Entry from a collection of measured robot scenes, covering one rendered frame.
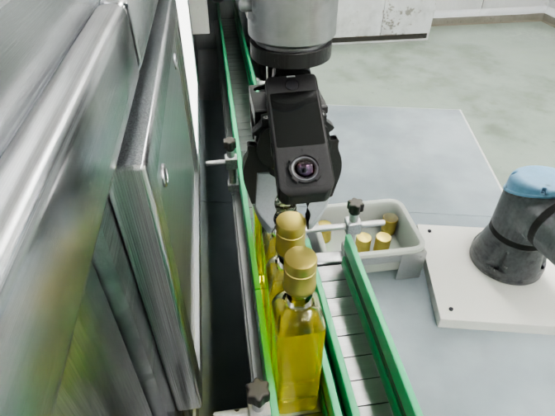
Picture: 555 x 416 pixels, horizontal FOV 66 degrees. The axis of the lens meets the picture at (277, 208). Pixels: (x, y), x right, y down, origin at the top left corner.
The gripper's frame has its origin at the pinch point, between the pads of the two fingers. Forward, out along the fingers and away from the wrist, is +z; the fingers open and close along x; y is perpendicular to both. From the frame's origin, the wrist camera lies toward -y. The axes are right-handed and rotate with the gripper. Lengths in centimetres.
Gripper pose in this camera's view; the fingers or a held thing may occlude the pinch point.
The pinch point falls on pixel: (291, 225)
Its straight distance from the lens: 48.6
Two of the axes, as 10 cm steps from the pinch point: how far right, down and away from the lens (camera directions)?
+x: -9.9, 0.9, -1.1
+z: 0.0, 7.7, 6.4
